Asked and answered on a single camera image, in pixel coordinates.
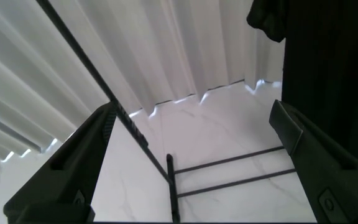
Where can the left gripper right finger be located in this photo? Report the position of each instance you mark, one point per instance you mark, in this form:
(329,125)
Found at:
(337,193)

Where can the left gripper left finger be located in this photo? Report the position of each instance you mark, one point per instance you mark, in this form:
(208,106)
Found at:
(64,186)

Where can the black garment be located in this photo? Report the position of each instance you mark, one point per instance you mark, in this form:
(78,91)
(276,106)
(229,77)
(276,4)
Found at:
(331,62)

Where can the black clothes rack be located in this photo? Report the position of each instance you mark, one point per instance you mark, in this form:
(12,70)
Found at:
(82,59)

